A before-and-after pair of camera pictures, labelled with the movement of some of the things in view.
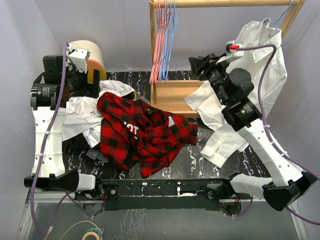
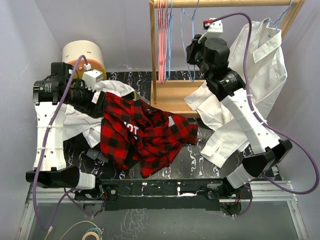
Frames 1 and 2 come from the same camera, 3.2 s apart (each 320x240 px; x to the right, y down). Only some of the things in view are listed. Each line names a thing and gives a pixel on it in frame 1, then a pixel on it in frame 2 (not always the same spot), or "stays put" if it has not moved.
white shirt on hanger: [263, 60] stays put
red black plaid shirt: [132, 133] stays put
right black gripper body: [215, 74] to [195, 55]
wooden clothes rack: [168, 97] stays put
